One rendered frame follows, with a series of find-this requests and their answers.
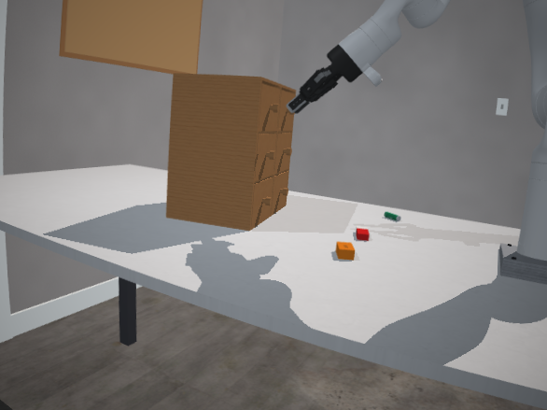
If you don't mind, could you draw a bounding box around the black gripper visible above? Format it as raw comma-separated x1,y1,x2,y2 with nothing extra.
286,44,362,114

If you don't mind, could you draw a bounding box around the orange 9v battery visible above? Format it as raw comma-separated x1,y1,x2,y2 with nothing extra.
336,242,355,260

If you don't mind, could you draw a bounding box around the brown wooden chest of drawers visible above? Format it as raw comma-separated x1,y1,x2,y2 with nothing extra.
166,73,296,231

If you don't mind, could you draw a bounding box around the brown wooden drawer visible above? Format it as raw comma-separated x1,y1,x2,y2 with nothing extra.
274,133,292,171
259,83,280,128
255,132,276,178
278,90,295,128
251,177,273,227
272,171,288,213

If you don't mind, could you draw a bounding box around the green battery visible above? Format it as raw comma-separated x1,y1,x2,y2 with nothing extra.
385,212,401,221

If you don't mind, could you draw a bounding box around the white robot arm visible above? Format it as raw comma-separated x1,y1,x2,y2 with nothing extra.
339,0,547,261

